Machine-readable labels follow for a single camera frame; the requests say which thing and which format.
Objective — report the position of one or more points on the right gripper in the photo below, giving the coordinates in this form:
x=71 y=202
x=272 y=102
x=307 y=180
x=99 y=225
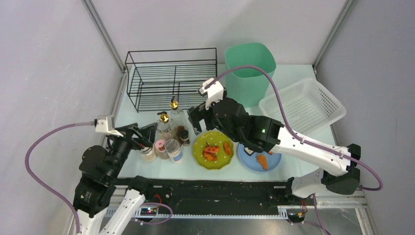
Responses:
x=203 y=116

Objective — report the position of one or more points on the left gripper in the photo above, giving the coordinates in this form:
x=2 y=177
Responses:
x=136 y=136

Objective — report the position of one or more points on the oil bottle gold spout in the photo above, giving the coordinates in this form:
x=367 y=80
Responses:
x=166 y=127
x=177 y=116

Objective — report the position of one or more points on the tall jar blue label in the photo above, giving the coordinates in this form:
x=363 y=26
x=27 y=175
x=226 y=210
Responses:
x=173 y=149

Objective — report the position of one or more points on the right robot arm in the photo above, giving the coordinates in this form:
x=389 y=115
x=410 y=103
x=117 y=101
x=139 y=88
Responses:
x=336 y=171

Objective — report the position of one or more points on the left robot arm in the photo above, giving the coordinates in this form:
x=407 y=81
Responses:
x=100 y=169

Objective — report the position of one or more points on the small black cap spice bottle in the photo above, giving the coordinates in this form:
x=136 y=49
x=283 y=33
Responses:
x=184 y=137

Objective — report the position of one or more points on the pink lid spice shaker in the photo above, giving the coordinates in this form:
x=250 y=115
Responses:
x=160 y=150

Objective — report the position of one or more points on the round glass jar silver lid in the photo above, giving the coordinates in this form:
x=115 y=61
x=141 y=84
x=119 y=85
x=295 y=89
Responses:
x=148 y=154

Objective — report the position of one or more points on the green dotted plate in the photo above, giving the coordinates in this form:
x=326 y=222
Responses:
x=213 y=138

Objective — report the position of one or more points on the orange chicken wing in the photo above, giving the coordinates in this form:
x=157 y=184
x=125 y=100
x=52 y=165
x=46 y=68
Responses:
x=211 y=149
x=210 y=157

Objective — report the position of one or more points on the brown fried food piece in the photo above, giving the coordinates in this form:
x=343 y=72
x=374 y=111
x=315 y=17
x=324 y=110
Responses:
x=227 y=148

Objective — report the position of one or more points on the green plastic bin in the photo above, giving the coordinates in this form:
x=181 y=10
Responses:
x=248 y=86

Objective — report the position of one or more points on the sushi roll piece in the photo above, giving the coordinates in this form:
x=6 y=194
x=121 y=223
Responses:
x=248 y=151

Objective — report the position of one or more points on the blue plate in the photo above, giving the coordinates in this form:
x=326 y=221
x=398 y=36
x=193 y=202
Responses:
x=251 y=162

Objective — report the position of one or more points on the orange food chunk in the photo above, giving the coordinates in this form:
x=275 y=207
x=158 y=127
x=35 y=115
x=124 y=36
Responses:
x=262 y=160

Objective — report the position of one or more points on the white plastic basket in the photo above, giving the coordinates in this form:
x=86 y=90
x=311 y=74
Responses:
x=309 y=106

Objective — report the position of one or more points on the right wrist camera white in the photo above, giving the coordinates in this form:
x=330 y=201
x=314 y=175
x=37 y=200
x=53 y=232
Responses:
x=213 y=93

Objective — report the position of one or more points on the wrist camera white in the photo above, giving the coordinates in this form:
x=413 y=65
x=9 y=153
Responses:
x=213 y=93
x=104 y=125

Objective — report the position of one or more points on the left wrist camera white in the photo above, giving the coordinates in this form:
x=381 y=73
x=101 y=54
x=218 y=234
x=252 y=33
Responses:
x=104 y=125

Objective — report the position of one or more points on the black wire rack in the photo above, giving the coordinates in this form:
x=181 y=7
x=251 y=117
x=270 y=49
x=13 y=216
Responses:
x=155 y=76

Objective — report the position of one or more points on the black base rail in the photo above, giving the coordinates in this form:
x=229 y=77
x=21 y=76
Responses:
x=217 y=198

